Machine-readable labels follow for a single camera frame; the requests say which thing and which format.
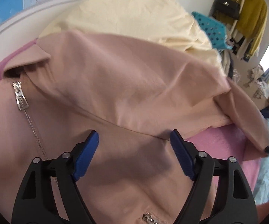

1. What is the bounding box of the beige pink jacket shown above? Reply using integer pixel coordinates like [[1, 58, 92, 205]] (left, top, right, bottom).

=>
[[0, 29, 269, 224]]

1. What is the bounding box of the pink floral bed sheet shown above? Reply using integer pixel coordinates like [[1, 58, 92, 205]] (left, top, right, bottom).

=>
[[0, 38, 262, 192]]

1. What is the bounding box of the mustard yellow hanging sweater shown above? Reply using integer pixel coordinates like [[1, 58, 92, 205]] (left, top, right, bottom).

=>
[[214, 0, 268, 61]]

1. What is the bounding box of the white coat rack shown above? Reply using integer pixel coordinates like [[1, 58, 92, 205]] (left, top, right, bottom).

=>
[[228, 0, 254, 43]]

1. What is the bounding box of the teal plastic basket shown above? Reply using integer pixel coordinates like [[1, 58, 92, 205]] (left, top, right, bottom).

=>
[[192, 11, 232, 51]]

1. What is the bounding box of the black handbag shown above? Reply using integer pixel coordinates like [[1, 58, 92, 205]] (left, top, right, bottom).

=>
[[214, 0, 241, 20]]

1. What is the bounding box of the cream yellow pillow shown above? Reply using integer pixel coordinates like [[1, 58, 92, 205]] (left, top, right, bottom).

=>
[[40, 0, 223, 69]]

